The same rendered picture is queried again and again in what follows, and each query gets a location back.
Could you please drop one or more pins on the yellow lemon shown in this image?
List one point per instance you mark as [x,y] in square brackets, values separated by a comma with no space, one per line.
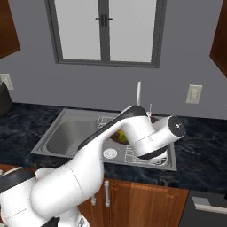
[124,138]

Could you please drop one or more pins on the green yellow mango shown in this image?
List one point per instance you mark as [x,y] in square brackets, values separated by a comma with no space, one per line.
[120,133]

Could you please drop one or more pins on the grey framed window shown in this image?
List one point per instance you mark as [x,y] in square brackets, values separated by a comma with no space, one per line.
[103,32]

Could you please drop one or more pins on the white wall socket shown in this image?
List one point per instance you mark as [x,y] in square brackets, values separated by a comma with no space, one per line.
[194,94]
[7,81]

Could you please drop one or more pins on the dark brown bowl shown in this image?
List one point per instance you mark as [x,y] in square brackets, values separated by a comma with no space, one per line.
[114,138]

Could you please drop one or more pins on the dark grey appliance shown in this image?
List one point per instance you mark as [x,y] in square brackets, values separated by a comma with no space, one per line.
[4,100]

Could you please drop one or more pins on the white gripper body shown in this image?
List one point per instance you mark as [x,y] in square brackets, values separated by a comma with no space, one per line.
[158,160]

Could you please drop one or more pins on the black dishwasher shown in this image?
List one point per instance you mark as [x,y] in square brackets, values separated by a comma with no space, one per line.
[204,209]

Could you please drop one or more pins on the brown cupboard door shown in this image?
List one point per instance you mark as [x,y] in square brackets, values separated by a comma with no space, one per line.
[144,204]
[88,211]

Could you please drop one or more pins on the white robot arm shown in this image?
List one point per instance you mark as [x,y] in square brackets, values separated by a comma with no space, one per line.
[74,180]

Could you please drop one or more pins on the brown wall cupboard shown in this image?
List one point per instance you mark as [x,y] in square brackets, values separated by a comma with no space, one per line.
[220,38]
[8,26]

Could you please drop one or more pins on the stainless steel sink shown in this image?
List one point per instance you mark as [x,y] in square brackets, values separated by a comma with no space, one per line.
[68,133]

